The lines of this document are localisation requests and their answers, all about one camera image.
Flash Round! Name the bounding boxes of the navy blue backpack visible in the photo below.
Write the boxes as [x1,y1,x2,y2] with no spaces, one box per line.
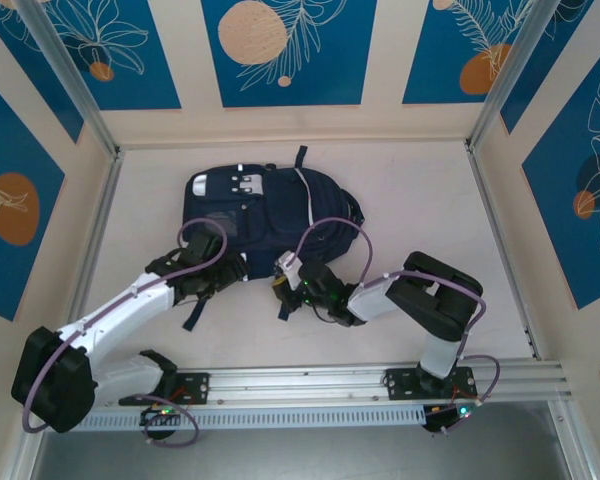
[182,144,366,331]

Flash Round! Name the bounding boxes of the black controller board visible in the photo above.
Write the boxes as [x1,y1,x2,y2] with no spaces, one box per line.
[422,402,476,434]
[139,404,189,429]

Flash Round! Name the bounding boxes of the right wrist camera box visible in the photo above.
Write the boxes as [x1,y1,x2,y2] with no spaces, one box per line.
[274,251,305,291]

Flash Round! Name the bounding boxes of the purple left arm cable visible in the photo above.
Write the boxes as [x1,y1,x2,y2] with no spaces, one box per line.
[22,218,229,446]

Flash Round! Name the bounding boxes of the aluminium mounting rail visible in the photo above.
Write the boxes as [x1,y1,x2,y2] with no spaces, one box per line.
[22,359,574,411]

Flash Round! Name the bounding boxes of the aluminium side rail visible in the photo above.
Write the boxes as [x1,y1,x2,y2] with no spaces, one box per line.
[54,147,126,371]
[465,141,542,360]

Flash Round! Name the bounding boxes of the grey slotted cable duct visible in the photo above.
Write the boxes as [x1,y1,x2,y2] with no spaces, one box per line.
[44,405,429,432]

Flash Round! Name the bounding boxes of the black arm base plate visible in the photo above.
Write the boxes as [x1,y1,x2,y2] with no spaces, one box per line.
[382,367,479,401]
[118,372,211,406]

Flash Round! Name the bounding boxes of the aluminium frame post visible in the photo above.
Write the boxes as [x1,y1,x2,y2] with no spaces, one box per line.
[17,0,121,156]
[467,0,554,151]

